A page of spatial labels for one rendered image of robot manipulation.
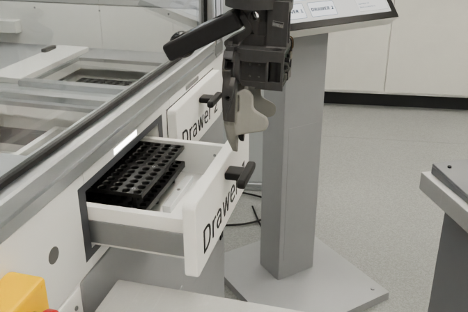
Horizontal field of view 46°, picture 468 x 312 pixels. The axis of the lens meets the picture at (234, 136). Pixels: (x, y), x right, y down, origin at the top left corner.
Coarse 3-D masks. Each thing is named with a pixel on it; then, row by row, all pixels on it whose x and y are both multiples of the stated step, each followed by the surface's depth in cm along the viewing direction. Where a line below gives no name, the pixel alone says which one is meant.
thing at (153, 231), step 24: (192, 144) 94; (216, 144) 93; (192, 168) 96; (168, 192) 90; (96, 216) 74; (120, 216) 73; (144, 216) 72; (168, 216) 72; (96, 240) 76; (120, 240) 74; (144, 240) 73; (168, 240) 72
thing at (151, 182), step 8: (168, 152) 89; (176, 152) 89; (160, 160) 86; (168, 160) 86; (160, 168) 83; (152, 176) 81; (160, 176) 82; (144, 184) 80; (152, 184) 79; (136, 192) 77; (144, 192) 77
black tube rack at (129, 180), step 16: (144, 144) 93; (160, 144) 92; (128, 160) 86; (144, 160) 86; (176, 160) 93; (112, 176) 81; (128, 176) 82; (144, 176) 81; (176, 176) 89; (96, 192) 78; (112, 192) 77; (128, 192) 76; (160, 192) 83; (144, 208) 78
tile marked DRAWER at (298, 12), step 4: (296, 4) 151; (300, 4) 152; (296, 8) 151; (300, 8) 151; (292, 12) 150; (296, 12) 150; (300, 12) 151; (304, 12) 152; (292, 16) 149; (296, 16) 150; (300, 16) 150; (304, 16) 151
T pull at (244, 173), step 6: (252, 162) 82; (228, 168) 81; (234, 168) 81; (240, 168) 81; (246, 168) 81; (252, 168) 81; (228, 174) 79; (234, 174) 79; (240, 174) 79; (246, 174) 79; (240, 180) 77; (246, 180) 78; (240, 186) 77
